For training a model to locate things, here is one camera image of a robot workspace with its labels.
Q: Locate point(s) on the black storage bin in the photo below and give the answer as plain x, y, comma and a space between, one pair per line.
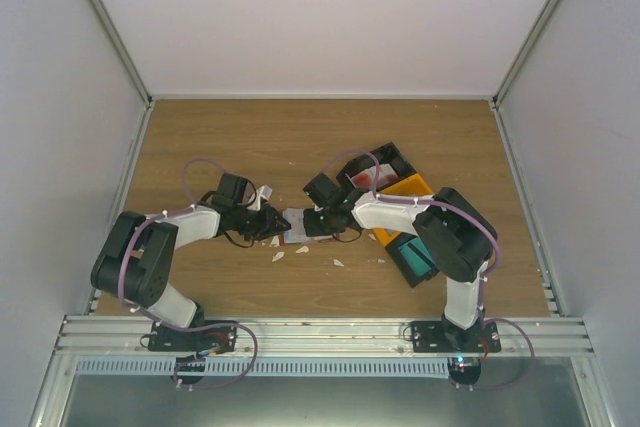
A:
387, 153

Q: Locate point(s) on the grey slotted cable duct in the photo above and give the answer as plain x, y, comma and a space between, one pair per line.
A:
269, 367

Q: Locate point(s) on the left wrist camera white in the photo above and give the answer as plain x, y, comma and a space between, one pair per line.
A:
261, 197

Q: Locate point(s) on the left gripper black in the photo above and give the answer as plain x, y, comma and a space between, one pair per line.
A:
268, 227

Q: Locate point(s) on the black bin with teal item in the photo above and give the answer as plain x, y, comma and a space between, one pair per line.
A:
393, 250

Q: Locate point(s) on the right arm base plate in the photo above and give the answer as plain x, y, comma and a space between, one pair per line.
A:
442, 336

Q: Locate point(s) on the teal item in bin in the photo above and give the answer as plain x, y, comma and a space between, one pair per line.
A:
417, 258

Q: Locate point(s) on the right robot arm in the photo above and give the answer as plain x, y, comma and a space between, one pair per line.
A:
461, 243

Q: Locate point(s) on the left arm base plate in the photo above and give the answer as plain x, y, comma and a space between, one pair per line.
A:
218, 340

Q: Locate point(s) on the aluminium front rail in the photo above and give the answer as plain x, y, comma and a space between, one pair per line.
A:
326, 337

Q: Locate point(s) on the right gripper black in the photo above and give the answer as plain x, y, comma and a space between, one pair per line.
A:
311, 228

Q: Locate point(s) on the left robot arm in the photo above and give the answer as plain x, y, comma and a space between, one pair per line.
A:
135, 261

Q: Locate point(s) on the cards in black bin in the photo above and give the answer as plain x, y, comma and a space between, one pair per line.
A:
386, 176

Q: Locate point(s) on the brown leather card holder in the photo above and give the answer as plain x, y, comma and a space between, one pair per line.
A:
305, 239

